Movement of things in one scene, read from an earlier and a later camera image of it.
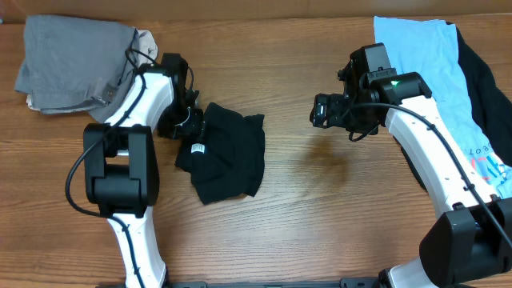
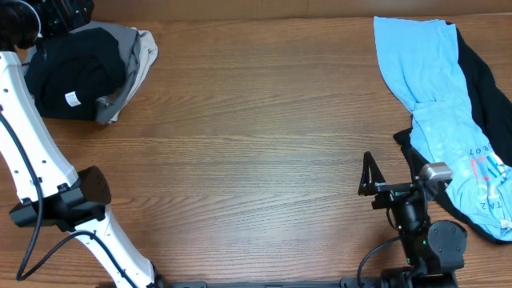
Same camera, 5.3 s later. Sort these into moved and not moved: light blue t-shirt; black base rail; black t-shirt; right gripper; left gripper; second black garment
Moved: right gripper; left gripper; black t-shirt
Not moved: second black garment; black base rail; light blue t-shirt
